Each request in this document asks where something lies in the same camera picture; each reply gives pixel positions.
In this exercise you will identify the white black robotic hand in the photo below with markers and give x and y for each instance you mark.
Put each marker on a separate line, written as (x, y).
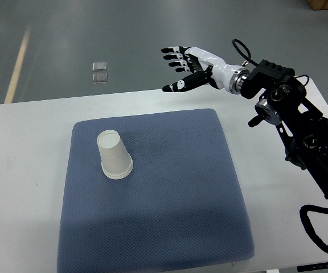
(203, 68)

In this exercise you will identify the white paper cup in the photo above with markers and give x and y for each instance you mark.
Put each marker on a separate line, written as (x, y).
(118, 176)
(114, 156)

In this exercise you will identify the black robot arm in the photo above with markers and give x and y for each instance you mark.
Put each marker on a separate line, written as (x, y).
(301, 126)

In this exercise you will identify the lower metal floor plate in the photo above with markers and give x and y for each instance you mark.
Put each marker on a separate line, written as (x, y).
(99, 78)

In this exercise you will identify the metal floor plate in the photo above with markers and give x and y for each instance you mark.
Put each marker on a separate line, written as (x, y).
(99, 66)
(99, 78)

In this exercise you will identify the upper metal floor plate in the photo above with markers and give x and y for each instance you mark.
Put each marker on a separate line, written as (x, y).
(99, 66)

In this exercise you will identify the wooden box corner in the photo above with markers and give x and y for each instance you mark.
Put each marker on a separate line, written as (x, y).
(318, 4)

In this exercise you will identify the blue grey fabric cushion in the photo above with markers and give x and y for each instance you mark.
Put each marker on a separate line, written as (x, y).
(180, 207)

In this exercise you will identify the black table control panel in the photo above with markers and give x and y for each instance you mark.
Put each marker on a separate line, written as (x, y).
(313, 267)

